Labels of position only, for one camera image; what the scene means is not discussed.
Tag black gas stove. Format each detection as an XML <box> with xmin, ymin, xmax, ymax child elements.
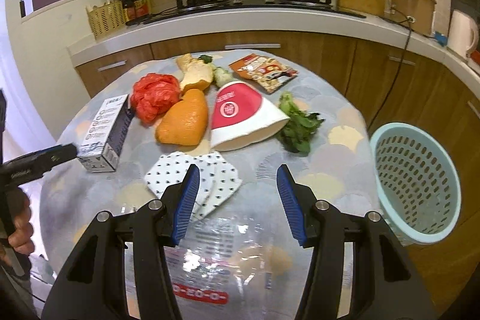
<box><xmin>138</xmin><ymin>0</ymin><xmax>366</xmax><ymax>24</ymax></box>

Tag white electric kettle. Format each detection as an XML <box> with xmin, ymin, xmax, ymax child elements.
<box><xmin>448</xmin><ymin>10</ymin><xmax>479</xmax><ymax>61</ymax></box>

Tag red white paper cup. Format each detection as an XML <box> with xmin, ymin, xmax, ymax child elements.
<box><xmin>210</xmin><ymin>81</ymin><xmax>290</xmax><ymax>151</ymax></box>

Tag orange snack packet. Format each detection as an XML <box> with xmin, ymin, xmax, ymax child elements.
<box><xmin>229</xmin><ymin>54</ymin><xmax>299</xmax><ymax>94</ymax></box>

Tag yellow woven basket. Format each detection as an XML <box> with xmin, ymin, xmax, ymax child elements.
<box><xmin>86</xmin><ymin>0</ymin><xmax>125</xmax><ymax>40</ymax></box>

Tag person's left hand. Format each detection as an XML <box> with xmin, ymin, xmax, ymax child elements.
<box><xmin>7</xmin><ymin>188</ymin><xmax>35</xmax><ymax>257</ymax></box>

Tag brown rice cooker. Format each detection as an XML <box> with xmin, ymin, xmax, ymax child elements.
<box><xmin>390</xmin><ymin>0</ymin><xmax>437</xmax><ymax>37</ymax></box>

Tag green leafy vegetable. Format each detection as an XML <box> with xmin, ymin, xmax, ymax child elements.
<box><xmin>277</xmin><ymin>92</ymin><xmax>325</xmax><ymax>155</ymax></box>

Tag small vegetable scrap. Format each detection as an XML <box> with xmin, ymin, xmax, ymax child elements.
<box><xmin>199</xmin><ymin>54</ymin><xmax>234</xmax><ymax>88</ymax></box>

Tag red plastic bag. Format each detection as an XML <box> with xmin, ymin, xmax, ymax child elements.
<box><xmin>130</xmin><ymin>73</ymin><xmax>181</xmax><ymax>124</ymax></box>

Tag wooden lower cabinets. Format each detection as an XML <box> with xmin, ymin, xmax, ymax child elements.
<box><xmin>77</xmin><ymin>31</ymin><xmax>479</xmax><ymax>313</ymax></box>

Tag pale yellow pomelo peel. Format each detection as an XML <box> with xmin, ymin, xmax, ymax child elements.
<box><xmin>176</xmin><ymin>54</ymin><xmax>214</xmax><ymax>93</ymax></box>

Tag white dotted napkin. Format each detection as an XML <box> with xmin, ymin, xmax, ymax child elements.
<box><xmin>144</xmin><ymin>152</ymin><xmax>242</xmax><ymax>222</ymax></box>

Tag patterned table cloth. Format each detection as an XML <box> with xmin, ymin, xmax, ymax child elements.
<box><xmin>39</xmin><ymin>49</ymin><xmax>383</xmax><ymax>320</ymax></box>

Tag black power cable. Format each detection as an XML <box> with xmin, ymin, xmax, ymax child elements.
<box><xmin>365</xmin><ymin>6</ymin><xmax>418</xmax><ymax>133</ymax></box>

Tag light blue perforated basket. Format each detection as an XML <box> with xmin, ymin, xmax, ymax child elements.
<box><xmin>370</xmin><ymin>123</ymin><xmax>461</xmax><ymax>246</ymax></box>

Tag blue white milk carton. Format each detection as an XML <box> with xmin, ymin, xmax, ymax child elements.
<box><xmin>77</xmin><ymin>94</ymin><xmax>134</xmax><ymax>173</ymax></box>

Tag clear plastic packaging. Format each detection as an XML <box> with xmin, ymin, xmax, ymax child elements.
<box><xmin>165</xmin><ymin>217</ymin><xmax>312</xmax><ymax>319</ymax></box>

